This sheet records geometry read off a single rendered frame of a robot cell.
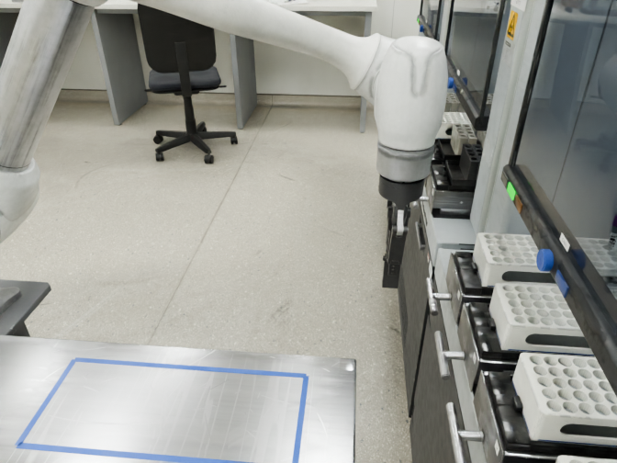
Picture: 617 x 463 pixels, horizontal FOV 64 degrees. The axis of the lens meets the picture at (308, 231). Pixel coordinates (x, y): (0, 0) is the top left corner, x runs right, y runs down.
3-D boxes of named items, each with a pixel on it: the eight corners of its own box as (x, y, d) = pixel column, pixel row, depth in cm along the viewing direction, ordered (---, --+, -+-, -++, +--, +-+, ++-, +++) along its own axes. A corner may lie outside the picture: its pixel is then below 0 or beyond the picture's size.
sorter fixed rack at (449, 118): (527, 133, 153) (532, 114, 149) (536, 146, 144) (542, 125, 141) (430, 130, 155) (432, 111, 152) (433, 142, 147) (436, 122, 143)
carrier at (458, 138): (465, 159, 132) (468, 138, 129) (456, 159, 132) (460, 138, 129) (457, 143, 142) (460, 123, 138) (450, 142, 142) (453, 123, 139)
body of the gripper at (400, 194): (428, 185, 78) (420, 234, 83) (422, 163, 85) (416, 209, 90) (380, 183, 79) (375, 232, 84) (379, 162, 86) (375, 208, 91)
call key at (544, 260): (543, 263, 67) (548, 244, 65) (550, 276, 64) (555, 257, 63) (533, 262, 67) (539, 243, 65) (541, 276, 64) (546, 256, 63)
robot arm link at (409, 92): (446, 153, 74) (430, 123, 86) (464, 46, 66) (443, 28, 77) (375, 152, 75) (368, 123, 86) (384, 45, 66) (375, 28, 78)
